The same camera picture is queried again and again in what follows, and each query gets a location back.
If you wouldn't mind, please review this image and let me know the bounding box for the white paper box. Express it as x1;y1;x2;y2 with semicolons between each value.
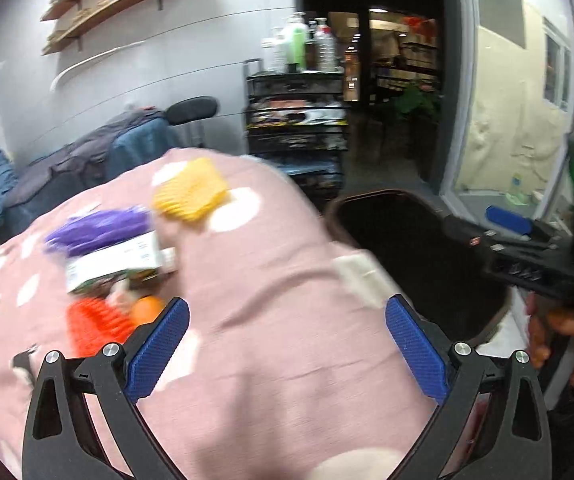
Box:
64;232;178;294

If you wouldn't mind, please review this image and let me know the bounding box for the green potted plant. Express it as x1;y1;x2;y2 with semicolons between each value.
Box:
394;82;440;119

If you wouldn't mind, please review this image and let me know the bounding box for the black mesh trolley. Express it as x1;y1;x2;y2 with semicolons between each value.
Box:
243;59;350;192

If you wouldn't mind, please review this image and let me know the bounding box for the massage bed with blue skirt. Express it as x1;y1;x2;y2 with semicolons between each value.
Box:
0;107;188;242

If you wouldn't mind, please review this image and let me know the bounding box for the dark door frame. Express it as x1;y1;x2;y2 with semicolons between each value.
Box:
294;0;474;197

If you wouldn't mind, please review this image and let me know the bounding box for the clear pump bottle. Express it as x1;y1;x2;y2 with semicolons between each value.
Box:
314;17;338;72

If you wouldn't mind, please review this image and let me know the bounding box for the purple packet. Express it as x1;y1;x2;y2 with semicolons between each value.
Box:
44;206;150;256

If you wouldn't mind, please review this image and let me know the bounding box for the yellow foam net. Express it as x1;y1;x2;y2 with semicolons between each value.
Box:
152;157;229;224

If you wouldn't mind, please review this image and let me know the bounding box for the grey blanket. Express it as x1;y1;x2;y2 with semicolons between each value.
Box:
2;107;168;211

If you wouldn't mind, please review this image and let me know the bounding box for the black stool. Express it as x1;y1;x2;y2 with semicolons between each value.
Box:
164;96;219;149

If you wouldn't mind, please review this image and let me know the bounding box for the white floor lamp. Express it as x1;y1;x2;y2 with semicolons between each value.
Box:
49;40;148;92

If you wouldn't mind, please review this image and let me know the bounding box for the black trash bin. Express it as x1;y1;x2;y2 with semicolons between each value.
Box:
324;189;516;347

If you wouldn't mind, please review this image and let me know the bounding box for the white pump bottle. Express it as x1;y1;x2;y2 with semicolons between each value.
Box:
262;37;288;74

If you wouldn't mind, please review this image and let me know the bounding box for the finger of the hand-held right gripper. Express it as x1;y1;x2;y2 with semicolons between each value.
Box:
484;204;570;247
442;215;498;257

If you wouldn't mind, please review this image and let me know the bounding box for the orange round fruit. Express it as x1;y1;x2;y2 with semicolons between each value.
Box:
129;295;166;329

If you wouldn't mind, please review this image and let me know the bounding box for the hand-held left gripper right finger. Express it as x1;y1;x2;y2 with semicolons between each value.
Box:
386;294;552;480

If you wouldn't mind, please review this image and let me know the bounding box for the green pump bottle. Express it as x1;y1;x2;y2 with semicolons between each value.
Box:
284;12;309;72

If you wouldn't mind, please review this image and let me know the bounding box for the red hanging decoration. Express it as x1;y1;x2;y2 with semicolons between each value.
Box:
402;16;438;36

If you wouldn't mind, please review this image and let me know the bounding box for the orange foam net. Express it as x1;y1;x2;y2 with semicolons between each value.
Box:
67;296;138;356

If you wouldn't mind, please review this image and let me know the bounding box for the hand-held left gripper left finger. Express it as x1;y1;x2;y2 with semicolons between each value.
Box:
22;296;191;480

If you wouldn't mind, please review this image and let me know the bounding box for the pink polka-dot blanket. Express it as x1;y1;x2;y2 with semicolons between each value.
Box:
0;149;468;480

